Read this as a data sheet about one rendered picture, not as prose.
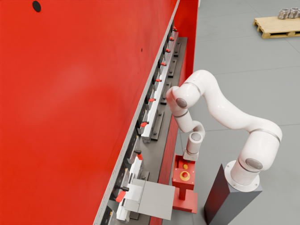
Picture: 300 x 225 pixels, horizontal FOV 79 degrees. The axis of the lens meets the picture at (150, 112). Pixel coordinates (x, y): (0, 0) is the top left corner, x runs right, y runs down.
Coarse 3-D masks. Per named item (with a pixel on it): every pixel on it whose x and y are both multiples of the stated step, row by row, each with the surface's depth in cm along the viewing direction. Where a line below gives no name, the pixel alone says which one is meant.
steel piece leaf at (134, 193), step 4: (128, 184) 112; (132, 184) 112; (132, 188) 110; (136, 188) 110; (140, 188) 110; (128, 192) 109; (132, 192) 109; (136, 192) 108; (140, 192) 108; (124, 196) 108; (128, 196) 107; (132, 196) 107; (136, 196) 107; (140, 196) 106; (136, 200) 105
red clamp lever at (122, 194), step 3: (123, 189) 85; (126, 189) 85; (120, 192) 82; (123, 192) 82; (120, 195) 80; (123, 195) 80; (117, 198) 78; (120, 198) 78; (117, 201) 78; (120, 201) 77
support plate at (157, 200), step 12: (144, 180) 113; (144, 192) 108; (156, 192) 107; (168, 192) 106; (132, 204) 104; (144, 204) 104; (156, 204) 103; (168, 204) 102; (156, 216) 99; (168, 216) 98
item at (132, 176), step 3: (132, 174) 117; (129, 177) 115; (132, 177) 115; (129, 180) 115; (132, 180) 114; (129, 183) 113; (123, 198) 107; (123, 201) 107; (120, 204) 105; (123, 204) 106
